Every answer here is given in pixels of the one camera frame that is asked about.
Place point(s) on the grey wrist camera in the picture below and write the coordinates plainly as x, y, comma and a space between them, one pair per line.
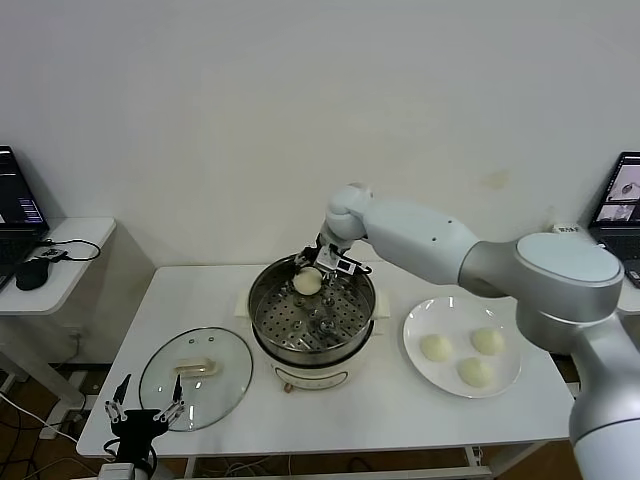
117, 471
336, 261

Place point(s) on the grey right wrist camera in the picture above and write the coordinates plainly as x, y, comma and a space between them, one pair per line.
336, 261

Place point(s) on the white wall socket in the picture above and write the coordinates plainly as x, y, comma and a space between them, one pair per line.
75, 334

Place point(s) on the perforated steel steamer basket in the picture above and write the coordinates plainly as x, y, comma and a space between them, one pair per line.
280, 320

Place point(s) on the white table frame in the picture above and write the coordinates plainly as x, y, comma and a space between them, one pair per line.
350, 474

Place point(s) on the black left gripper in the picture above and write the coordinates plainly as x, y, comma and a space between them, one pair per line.
136, 425

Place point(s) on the white side desk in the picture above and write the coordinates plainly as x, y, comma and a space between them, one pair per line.
632, 303
75, 240

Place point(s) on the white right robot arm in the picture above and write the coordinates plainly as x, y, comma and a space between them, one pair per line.
425, 240

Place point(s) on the black computer mouse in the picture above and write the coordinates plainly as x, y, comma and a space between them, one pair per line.
32, 275

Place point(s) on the white steamed baozi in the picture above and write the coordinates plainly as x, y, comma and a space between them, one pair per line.
486, 342
476, 373
306, 282
436, 348

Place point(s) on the round white plate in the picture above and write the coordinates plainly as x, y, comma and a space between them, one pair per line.
440, 376

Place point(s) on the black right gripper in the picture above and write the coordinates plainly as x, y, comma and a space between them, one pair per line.
312, 254

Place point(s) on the cream electric cooker pot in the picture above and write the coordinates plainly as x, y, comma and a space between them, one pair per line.
310, 375

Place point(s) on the black open laptop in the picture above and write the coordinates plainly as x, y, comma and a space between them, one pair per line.
15, 200

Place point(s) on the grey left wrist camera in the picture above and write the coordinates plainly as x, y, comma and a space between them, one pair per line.
117, 471

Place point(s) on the dark grey open laptop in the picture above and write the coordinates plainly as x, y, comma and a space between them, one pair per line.
617, 200

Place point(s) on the round glass lid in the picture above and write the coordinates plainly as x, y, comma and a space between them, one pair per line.
225, 360

